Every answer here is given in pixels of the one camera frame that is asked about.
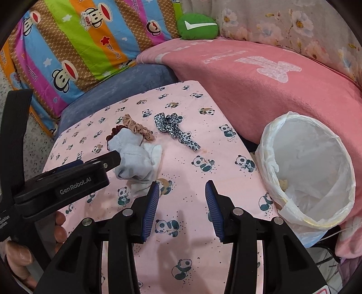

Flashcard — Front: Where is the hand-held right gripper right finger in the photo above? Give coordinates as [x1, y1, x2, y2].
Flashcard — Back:
[204, 180, 326, 294]

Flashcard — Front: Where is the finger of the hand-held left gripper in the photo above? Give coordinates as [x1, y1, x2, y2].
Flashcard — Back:
[85, 150, 121, 173]
[55, 159, 85, 173]

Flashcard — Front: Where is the colourful striped monkey pillow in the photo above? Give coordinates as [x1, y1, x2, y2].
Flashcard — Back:
[0, 0, 184, 139]

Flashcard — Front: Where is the green plush cushion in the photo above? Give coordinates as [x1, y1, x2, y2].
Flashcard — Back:
[177, 13, 219, 40]

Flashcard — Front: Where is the leopard print scrunchie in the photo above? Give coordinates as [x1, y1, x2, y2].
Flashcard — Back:
[153, 112, 201, 152]

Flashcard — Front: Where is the pink panda print cloth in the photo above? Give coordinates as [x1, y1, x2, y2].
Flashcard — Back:
[42, 81, 279, 294]

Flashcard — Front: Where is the pink blanket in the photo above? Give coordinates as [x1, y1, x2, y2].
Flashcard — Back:
[136, 38, 362, 258]

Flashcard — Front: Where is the pink padded chair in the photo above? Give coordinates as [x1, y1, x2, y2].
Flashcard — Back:
[338, 254, 362, 294]

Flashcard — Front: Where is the maroon scrunchie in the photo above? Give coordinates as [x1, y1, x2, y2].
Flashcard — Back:
[105, 126, 125, 143]

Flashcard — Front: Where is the bin with white plastic bag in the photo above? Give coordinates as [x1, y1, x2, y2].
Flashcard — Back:
[256, 111, 356, 249]

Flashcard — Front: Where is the person's left hand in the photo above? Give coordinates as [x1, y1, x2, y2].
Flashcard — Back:
[5, 211, 68, 290]

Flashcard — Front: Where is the white sock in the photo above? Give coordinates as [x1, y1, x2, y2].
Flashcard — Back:
[129, 144, 163, 198]

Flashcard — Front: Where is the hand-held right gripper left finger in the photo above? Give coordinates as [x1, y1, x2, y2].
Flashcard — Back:
[34, 181, 160, 294]

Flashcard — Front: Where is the tan velvet scrunchie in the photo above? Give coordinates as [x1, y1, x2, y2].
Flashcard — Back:
[122, 114, 155, 142]

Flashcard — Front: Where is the light blue sock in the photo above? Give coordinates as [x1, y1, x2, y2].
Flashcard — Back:
[107, 132, 159, 180]

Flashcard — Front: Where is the blue-grey cushion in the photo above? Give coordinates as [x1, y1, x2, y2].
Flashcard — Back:
[58, 64, 180, 136]

